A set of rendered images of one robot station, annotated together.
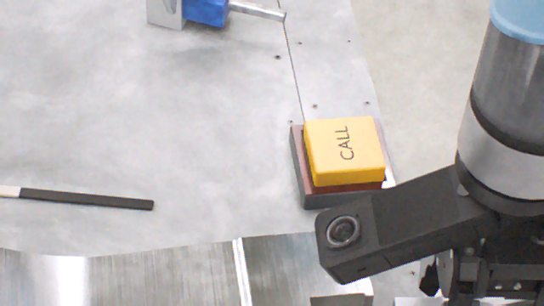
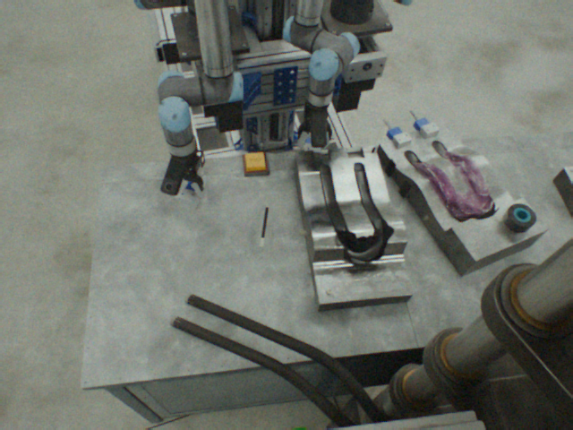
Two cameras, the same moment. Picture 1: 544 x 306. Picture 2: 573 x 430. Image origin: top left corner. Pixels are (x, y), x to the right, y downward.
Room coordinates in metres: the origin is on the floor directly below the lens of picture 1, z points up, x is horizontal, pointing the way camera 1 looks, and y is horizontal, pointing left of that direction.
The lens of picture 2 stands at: (0.49, 0.88, 2.05)
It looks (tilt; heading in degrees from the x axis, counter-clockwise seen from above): 59 degrees down; 270
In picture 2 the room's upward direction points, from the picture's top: 5 degrees clockwise
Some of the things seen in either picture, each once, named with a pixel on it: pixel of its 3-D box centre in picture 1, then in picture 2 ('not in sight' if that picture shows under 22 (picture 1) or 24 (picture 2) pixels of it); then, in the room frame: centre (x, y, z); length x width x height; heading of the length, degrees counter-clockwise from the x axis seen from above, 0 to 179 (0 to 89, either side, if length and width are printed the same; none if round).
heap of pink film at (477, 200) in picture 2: not in sight; (457, 179); (-0.02, 0.00, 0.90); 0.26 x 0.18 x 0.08; 119
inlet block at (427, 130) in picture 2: not in sight; (420, 124); (0.06, -0.26, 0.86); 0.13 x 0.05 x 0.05; 119
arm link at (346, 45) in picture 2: not in sight; (336, 50); (0.39, -0.24, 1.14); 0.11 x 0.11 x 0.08; 60
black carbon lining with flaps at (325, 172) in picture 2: not in sight; (354, 205); (0.30, 0.13, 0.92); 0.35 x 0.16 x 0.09; 101
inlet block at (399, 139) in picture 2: not in sight; (393, 133); (0.15, -0.21, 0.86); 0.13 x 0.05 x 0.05; 119
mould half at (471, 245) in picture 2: not in sight; (455, 188); (-0.03, 0.00, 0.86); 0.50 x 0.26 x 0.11; 119
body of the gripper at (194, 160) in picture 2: not in sight; (185, 159); (0.79, 0.07, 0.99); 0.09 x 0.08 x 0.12; 76
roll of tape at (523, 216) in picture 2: not in sight; (519, 218); (-0.17, 0.14, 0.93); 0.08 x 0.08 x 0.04
